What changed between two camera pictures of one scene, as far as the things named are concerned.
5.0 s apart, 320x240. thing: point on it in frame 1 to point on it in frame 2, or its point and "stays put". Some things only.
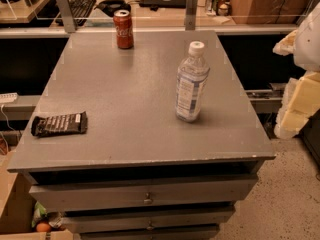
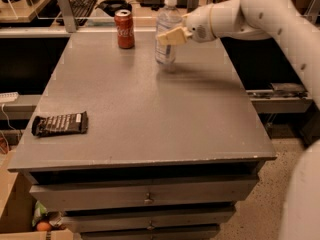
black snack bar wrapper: x=59 y=124 stays put
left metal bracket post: x=68 y=17 stays put
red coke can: x=124 y=27 stays put
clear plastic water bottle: x=191 y=84 to x=169 y=18
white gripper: x=309 y=45 to x=198 y=27
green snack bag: x=39 y=211 stays put
